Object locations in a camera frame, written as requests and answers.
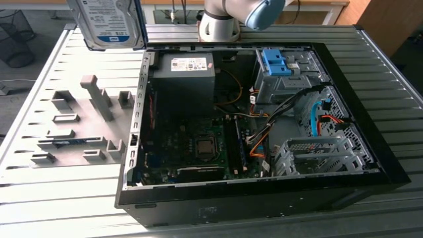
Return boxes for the hard disk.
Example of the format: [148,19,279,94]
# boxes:
[65,0,148,52]

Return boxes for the grey metal disk bay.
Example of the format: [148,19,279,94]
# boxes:
[270,135,379,177]

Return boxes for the CPU socket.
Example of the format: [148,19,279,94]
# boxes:
[192,133,219,161]

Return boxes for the black RAM slot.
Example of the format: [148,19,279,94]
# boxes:
[222,115,242,176]

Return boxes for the green motherboard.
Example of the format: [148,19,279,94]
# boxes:
[141,116,267,185]

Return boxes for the grey power supply unit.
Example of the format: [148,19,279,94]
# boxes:
[149,52,218,119]

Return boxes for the black graphics card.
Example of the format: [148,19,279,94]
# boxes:
[176,165,226,183]

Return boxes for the grey optical drive cage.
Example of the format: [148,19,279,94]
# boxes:
[252,49,331,105]

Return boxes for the blue drive latch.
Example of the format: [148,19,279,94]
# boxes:
[260,49,294,77]

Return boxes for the black PC case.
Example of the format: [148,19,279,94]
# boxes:
[113,41,412,228]

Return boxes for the grey parts rack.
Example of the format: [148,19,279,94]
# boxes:
[29,75,137,170]

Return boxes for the blue RAM stick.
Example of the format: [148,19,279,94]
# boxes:
[52,139,88,147]

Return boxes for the wooden cabinet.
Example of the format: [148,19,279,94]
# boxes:
[336,0,423,57]

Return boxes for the black mesh waste basket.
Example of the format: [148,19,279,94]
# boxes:
[0,9,36,69]

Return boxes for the yellow power wire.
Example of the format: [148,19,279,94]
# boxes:
[214,70,271,119]

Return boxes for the orange wires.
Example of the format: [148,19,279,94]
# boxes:
[248,135,266,158]

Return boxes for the thin red wire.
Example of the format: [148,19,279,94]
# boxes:
[148,91,157,129]

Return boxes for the black cable bundle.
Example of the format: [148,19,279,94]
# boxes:
[263,85,327,127]

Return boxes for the blue SATA wire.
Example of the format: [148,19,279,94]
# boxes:
[310,98,332,137]

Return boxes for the red SATA wire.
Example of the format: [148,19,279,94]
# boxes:
[318,115,352,132]

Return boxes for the black hanging cables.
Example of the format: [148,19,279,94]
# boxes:
[169,0,194,24]

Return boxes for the white floor cable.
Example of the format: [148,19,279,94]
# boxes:
[0,78,37,86]

